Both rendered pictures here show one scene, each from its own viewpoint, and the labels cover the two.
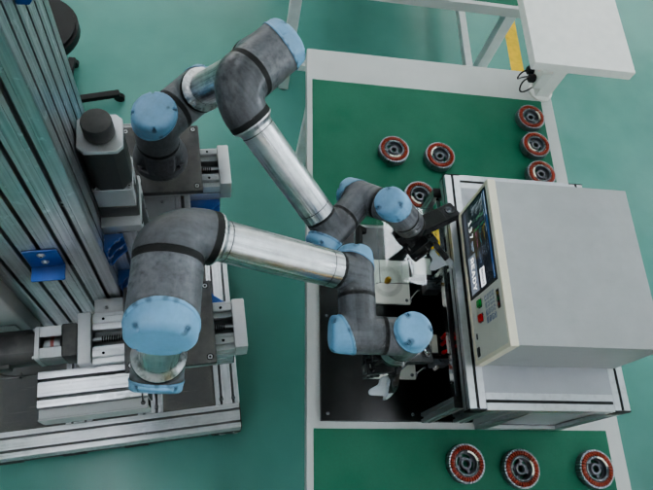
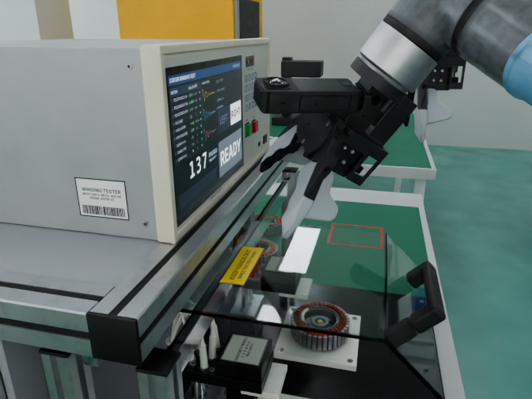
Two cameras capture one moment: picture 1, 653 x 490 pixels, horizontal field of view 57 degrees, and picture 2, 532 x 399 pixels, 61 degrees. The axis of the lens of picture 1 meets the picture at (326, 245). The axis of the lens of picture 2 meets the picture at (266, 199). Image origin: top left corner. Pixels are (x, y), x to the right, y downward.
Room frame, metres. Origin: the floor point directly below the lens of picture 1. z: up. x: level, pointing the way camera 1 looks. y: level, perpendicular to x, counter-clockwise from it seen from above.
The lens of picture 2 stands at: (1.25, 0.01, 1.33)
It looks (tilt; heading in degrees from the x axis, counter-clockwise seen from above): 21 degrees down; 214
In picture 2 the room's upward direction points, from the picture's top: straight up
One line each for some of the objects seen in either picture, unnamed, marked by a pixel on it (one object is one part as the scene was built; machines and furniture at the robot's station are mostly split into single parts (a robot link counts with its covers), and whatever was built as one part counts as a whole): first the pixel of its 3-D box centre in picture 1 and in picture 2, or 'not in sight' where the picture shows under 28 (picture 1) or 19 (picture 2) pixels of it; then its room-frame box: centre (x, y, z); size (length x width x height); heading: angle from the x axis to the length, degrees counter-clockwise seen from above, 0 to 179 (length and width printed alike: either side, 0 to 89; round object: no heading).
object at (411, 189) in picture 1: (419, 196); not in sight; (1.18, -0.24, 0.77); 0.11 x 0.11 x 0.04
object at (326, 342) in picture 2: not in sight; (319, 324); (0.60, -0.31, 0.80); 0.11 x 0.11 x 0.04
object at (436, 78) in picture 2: (384, 356); (435, 55); (0.41, -0.21, 1.29); 0.09 x 0.08 x 0.12; 119
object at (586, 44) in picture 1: (542, 69); not in sight; (1.76, -0.50, 0.98); 0.37 x 0.35 x 0.46; 20
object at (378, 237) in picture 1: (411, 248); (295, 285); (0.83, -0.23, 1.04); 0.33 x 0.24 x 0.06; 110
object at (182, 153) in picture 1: (159, 149); not in sight; (0.80, 0.53, 1.09); 0.15 x 0.15 x 0.10
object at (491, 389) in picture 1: (528, 288); (119, 189); (0.82, -0.57, 1.09); 0.68 x 0.44 x 0.05; 20
